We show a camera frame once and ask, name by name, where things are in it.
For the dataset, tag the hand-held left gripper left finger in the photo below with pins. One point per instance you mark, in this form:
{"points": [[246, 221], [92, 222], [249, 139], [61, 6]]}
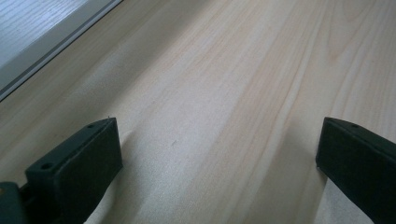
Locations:
{"points": [[77, 168]]}

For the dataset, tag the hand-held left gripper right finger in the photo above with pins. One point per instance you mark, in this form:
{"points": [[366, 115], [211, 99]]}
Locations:
{"points": [[358, 165]]}

